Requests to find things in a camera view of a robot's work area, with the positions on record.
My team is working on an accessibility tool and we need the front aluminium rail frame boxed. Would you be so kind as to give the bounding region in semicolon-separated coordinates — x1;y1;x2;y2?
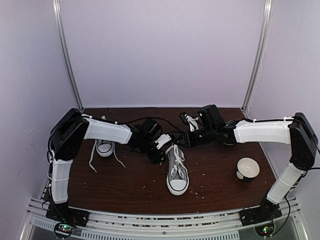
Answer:
18;197;311;240

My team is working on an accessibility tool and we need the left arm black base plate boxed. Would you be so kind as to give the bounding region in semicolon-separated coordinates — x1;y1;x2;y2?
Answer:
45;205;90;227

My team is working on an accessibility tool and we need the right aluminium frame post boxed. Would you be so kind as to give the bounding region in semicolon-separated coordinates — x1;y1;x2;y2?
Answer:
241;0;273;115

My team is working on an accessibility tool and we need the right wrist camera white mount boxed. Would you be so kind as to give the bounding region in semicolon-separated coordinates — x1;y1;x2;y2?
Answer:
179;112;199;132

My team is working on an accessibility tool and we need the black and white bowl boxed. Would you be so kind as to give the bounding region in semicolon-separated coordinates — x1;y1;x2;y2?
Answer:
236;157;260;183

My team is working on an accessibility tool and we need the aluminium frame post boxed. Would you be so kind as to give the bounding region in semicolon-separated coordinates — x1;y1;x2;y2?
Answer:
52;0;85;112
241;0;273;115

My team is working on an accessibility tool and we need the grey sneaker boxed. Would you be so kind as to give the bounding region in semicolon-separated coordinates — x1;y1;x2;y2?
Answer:
88;139;126;173
165;144;190;196

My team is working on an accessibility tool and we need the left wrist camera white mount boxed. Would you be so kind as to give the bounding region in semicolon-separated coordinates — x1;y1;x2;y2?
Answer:
154;134;172;150

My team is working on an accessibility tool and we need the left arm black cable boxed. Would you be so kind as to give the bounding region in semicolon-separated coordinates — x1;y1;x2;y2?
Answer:
117;116;183;137

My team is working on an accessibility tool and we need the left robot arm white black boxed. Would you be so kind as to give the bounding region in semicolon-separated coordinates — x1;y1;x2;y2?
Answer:
47;108;167;222

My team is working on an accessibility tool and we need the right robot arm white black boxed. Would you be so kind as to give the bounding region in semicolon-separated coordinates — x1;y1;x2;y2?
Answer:
179;104;320;221

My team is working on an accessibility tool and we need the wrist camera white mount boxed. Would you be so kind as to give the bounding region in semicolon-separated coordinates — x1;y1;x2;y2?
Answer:
154;134;172;150
179;112;199;132

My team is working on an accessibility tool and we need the left aluminium frame post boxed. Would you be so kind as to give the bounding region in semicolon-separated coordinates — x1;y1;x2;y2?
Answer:
52;0;85;112

